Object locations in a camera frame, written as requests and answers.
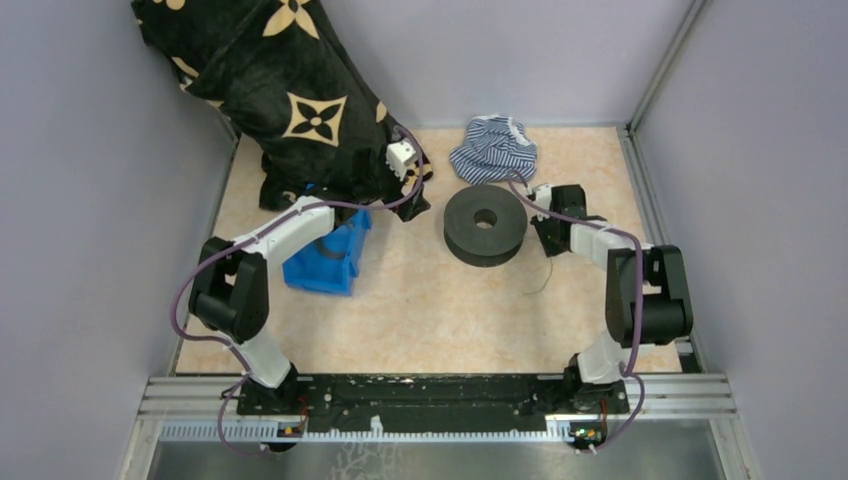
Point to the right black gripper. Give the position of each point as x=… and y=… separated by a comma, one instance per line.
x=549, y=250

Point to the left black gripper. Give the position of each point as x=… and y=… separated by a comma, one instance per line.
x=411, y=208

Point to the black cable spool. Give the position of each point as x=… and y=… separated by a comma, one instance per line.
x=484, y=225

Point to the blue plastic bin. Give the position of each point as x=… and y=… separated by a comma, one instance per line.
x=331, y=264

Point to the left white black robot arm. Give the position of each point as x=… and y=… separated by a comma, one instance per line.
x=228, y=291

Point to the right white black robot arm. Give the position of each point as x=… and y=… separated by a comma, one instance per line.
x=647, y=300

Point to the blue white striped cloth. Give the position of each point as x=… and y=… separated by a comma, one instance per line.
x=494, y=148

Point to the black beige floral blanket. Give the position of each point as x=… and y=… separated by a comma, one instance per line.
x=279, y=73

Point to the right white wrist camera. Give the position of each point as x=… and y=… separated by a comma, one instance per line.
x=541, y=198

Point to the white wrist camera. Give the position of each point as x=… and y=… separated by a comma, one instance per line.
x=541, y=198
x=401, y=157

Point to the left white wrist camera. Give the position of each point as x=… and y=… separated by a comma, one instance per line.
x=401, y=157

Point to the aluminium frame rail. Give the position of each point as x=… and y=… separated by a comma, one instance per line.
x=668, y=396

